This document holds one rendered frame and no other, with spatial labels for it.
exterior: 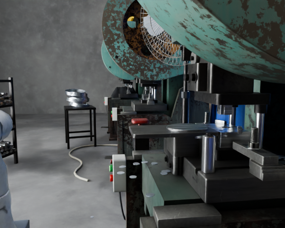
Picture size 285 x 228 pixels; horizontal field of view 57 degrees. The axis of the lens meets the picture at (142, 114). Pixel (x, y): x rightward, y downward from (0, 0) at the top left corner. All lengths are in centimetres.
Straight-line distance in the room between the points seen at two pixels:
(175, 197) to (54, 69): 697
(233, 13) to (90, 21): 724
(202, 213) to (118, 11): 177
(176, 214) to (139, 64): 162
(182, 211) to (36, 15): 736
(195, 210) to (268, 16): 43
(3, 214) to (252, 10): 82
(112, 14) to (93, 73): 530
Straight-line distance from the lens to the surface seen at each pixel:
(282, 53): 37
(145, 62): 211
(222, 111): 84
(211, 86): 76
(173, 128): 78
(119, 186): 106
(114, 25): 213
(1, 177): 89
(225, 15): 34
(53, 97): 752
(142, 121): 110
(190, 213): 62
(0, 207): 91
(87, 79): 739
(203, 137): 65
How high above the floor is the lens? 93
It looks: 8 degrees down
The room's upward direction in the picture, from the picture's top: straight up
